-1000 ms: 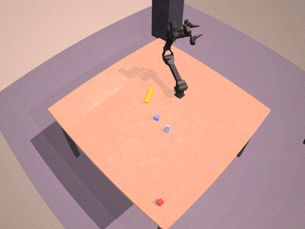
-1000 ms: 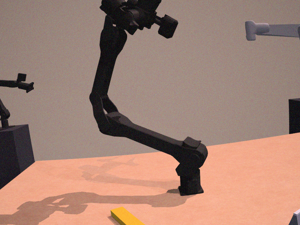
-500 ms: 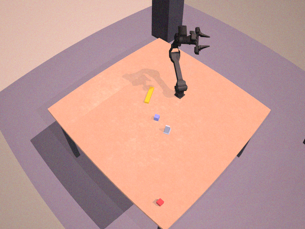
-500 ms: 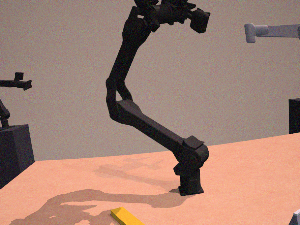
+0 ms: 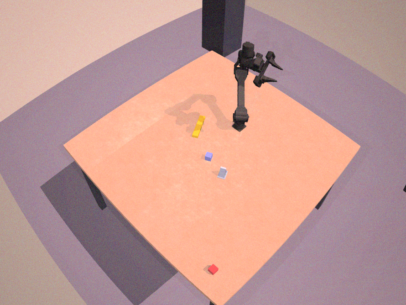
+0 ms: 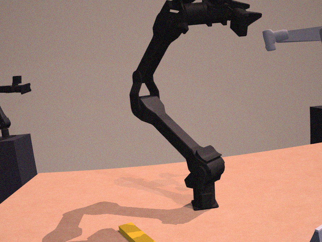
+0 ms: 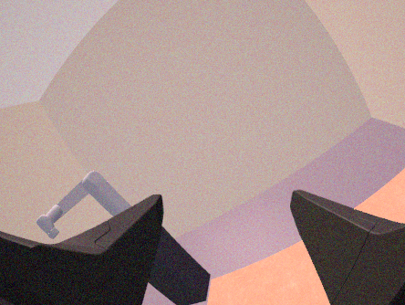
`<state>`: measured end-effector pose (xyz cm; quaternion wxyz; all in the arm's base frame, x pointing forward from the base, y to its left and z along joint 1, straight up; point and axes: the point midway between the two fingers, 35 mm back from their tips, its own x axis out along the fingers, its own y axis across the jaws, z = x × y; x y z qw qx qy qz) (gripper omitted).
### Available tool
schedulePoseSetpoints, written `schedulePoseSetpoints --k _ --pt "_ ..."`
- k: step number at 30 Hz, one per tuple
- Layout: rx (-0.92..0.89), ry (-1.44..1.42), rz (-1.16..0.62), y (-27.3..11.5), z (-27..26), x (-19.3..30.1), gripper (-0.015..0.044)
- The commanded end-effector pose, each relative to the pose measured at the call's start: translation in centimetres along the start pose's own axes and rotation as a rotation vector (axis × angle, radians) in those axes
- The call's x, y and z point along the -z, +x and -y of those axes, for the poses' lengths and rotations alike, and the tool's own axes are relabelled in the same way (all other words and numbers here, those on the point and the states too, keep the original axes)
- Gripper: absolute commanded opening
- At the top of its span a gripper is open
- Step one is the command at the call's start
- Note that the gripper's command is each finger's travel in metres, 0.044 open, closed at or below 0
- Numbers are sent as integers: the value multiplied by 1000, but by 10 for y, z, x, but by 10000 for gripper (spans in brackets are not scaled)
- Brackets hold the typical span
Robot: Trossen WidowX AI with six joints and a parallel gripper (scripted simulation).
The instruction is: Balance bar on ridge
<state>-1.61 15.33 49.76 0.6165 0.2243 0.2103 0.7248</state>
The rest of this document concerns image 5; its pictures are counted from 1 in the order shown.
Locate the red cube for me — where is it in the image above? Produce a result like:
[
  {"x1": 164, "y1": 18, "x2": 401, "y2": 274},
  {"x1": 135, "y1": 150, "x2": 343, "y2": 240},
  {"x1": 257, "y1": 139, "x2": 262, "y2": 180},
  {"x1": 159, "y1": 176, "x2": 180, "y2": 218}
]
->
[{"x1": 208, "y1": 264, "x2": 219, "y2": 275}]

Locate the yellow bar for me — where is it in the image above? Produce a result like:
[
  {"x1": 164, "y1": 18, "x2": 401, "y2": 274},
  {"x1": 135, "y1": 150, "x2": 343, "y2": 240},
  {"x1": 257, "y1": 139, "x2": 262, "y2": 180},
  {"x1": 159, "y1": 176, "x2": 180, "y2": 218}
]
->
[{"x1": 192, "y1": 116, "x2": 205, "y2": 138}]

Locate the blue cube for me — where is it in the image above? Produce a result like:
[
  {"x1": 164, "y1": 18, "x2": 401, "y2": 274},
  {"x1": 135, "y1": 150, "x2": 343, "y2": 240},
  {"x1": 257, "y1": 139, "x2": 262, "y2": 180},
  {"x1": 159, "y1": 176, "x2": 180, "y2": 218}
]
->
[{"x1": 205, "y1": 152, "x2": 213, "y2": 161}]

